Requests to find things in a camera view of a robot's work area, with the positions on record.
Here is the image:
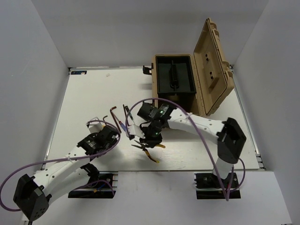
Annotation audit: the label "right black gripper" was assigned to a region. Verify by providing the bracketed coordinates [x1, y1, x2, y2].
[138, 121, 163, 148]

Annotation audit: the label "yellow black needle-nose pliers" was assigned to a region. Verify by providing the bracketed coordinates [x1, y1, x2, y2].
[131, 139, 166, 164]

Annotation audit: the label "brown long hex key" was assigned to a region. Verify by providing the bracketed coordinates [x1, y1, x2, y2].
[110, 106, 121, 133]

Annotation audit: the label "tan plastic toolbox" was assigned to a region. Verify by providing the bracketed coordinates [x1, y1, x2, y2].
[142, 18, 235, 117]

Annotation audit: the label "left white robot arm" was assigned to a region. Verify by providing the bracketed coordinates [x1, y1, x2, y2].
[13, 126, 118, 221]

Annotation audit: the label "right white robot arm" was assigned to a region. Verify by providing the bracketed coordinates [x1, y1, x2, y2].
[137, 102, 247, 187]

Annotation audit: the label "brown L-shaped hex key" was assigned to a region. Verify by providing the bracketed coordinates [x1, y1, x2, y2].
[122, 104, 135, 126]

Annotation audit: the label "green black precision screwdriver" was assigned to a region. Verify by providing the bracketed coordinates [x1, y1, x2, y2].
[125, 105, 134, 122]

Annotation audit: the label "black toolbox inner tray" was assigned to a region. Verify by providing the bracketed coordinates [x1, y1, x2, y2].
[156, 55, 196, 96]

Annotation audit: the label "blue label sticker left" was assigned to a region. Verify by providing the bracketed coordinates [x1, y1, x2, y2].
[71, 70, 87, 75]

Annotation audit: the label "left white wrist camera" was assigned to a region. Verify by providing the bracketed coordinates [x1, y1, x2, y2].
[86, 117, 103, 134]

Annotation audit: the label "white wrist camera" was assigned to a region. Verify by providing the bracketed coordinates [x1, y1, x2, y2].
[127, 124, 145, 140]
[86, 117, 103, 134]

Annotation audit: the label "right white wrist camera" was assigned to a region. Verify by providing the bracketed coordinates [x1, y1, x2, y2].
[127, 124, 145, 140]

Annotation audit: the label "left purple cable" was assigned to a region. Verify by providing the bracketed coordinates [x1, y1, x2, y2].
[0, 120, 122, 212]

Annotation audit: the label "purple cable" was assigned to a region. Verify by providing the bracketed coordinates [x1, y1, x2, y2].
[125, 98, 246, 202]
[0, 120, 122, 212]

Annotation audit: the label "blue red handled screwdriver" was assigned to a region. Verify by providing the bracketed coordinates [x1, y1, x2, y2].
[119, 120, 126, 132]

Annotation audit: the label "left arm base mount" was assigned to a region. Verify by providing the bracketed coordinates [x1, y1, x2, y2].
[68, 172, 118, 199]

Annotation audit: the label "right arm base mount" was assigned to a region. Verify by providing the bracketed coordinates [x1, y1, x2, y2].
[194, 172, 241, 200]

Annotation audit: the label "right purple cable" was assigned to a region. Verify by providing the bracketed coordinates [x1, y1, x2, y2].
[125, 98, 246, 202]

